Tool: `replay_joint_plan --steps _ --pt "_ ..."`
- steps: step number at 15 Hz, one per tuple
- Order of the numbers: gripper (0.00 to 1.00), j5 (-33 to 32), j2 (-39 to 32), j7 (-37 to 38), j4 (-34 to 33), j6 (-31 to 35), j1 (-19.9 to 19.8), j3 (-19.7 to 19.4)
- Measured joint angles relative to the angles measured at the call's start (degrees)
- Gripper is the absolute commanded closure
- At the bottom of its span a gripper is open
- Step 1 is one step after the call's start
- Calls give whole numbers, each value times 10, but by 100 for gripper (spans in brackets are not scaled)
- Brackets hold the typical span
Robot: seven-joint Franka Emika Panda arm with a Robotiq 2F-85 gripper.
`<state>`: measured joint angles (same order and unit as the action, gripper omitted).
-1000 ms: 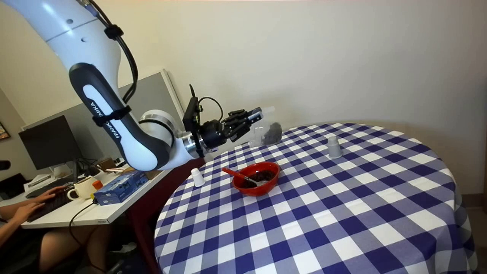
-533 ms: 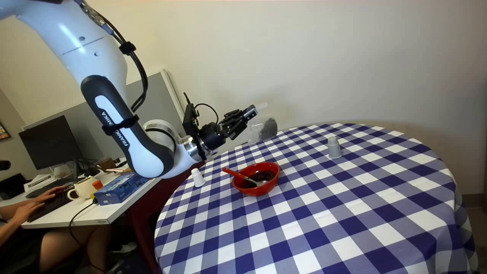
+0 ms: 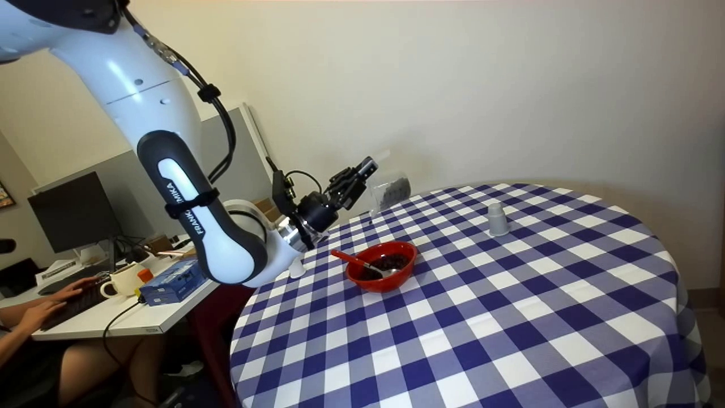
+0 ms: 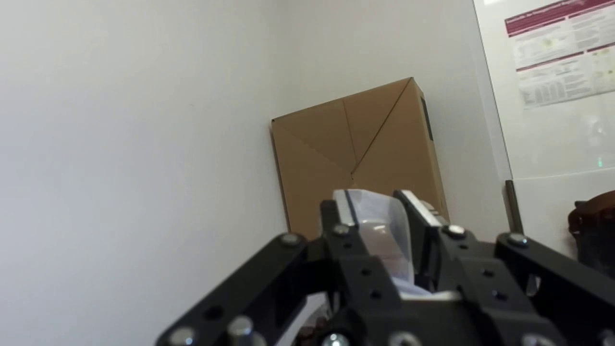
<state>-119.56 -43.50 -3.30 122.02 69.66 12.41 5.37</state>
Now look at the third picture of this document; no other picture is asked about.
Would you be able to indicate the grey partition panel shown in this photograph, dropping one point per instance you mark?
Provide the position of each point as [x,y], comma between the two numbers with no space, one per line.
[122,181]

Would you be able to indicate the framed picture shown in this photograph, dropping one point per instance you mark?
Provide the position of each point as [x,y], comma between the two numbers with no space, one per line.
[4,196]

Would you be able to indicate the clear bag of dark beans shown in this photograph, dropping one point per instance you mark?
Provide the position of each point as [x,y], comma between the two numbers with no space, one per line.
[392,192]

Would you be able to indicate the blue white checked tablecloth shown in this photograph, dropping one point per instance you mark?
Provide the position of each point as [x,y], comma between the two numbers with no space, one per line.
[481,323]

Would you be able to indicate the dark beans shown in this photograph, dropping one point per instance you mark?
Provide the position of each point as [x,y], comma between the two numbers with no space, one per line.
[393,262]

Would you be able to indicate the black monitor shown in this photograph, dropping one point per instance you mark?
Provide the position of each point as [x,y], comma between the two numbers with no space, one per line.
[73,212]

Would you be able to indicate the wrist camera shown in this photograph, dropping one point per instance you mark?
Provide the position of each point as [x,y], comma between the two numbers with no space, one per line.
[278,191]

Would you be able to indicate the white mug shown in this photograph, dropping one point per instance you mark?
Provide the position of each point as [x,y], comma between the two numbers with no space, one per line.
[126,280]

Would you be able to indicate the small white cup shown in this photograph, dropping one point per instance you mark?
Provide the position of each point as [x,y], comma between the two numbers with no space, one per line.
[297,268]

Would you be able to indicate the white box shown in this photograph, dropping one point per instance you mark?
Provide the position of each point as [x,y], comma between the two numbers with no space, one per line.
[55,271]

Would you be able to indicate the orange capped bottle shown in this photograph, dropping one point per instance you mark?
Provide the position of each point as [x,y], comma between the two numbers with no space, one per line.
[145,275]

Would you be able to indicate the red bowl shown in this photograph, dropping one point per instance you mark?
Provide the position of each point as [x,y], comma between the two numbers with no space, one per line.
[385,280]

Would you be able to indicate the person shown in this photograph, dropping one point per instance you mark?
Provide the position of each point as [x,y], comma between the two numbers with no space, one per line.
[85,368]

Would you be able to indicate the black keyboard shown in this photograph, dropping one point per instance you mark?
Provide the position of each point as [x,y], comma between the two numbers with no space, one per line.
[76,303]

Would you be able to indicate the white desk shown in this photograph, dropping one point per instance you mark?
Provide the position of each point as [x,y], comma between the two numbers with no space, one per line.
[141,320]

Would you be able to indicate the grey plastic cup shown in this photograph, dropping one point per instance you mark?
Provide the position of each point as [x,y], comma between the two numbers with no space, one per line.
[498,221]

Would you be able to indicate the blue box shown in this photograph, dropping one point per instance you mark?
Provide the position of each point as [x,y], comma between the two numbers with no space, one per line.
[173,283]

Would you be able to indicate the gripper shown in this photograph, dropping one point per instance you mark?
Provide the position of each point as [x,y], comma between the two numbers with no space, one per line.
[315,213]

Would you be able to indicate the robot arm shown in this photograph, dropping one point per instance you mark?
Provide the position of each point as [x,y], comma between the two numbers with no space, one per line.
[170,187]

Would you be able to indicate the cardboard box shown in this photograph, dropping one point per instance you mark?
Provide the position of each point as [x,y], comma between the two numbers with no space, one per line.
[266,208]

